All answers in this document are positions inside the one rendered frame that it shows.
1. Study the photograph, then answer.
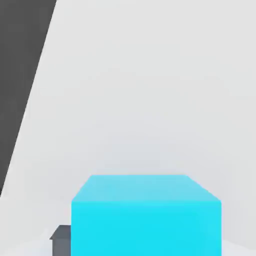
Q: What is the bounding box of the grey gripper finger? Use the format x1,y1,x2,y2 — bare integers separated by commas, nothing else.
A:
29,224,72,256

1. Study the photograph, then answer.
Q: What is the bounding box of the small cyan cube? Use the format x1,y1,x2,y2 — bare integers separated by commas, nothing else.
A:
70,174,222,256

